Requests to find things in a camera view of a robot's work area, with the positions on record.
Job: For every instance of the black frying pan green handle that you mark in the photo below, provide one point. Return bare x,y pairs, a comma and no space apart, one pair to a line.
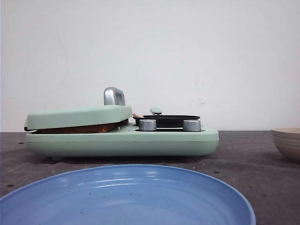
166,121

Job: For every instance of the silver left knob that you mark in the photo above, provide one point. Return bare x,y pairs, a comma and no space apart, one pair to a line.
147,125

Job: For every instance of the blue plate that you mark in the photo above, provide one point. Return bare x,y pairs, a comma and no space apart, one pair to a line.
127,195

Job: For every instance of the silver right knob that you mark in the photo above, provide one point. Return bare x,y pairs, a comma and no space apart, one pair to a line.
192,125

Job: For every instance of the silver knob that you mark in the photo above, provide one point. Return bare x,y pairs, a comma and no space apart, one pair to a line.
192,125
147,125

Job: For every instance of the beige ceramic bowl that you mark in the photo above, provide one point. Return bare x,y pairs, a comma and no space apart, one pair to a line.
287,141

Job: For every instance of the pink shrimp pieces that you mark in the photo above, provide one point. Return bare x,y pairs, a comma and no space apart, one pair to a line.
136,115

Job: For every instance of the mint green breakfast maker base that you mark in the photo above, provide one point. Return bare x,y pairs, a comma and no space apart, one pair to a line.
127,141

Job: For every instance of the mint green breakfast maker lid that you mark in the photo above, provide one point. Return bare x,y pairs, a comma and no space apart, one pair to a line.
114,110

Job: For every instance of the white bread slice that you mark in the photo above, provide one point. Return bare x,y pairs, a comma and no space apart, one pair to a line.
102,128

